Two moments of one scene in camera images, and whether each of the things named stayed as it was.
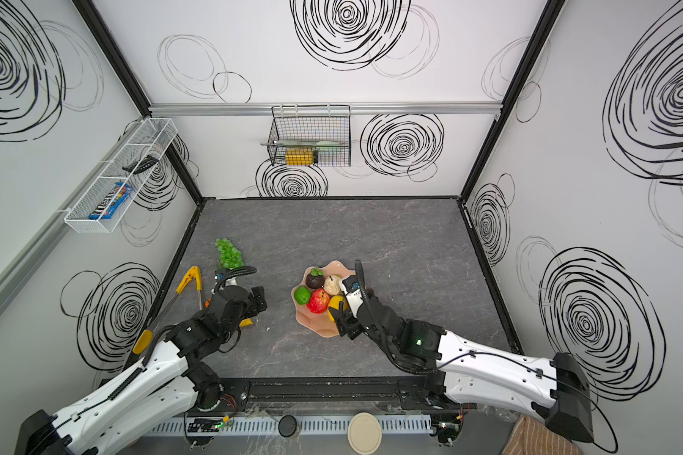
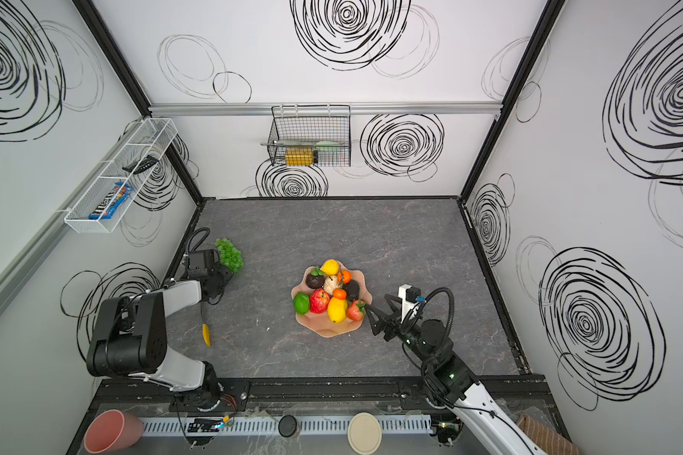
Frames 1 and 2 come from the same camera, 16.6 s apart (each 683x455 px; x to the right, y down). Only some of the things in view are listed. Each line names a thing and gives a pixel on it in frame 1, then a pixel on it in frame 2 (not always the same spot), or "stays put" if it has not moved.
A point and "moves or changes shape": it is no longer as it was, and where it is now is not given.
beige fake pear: x=333 y=284 stays put
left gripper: x=248 y=299 to x=214 y=279
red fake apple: x=319 y=300 stays put
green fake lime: x=302 y=295 moves or changes shape
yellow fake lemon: x=334 y=302 stays put
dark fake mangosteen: x=316 y=279 stays put
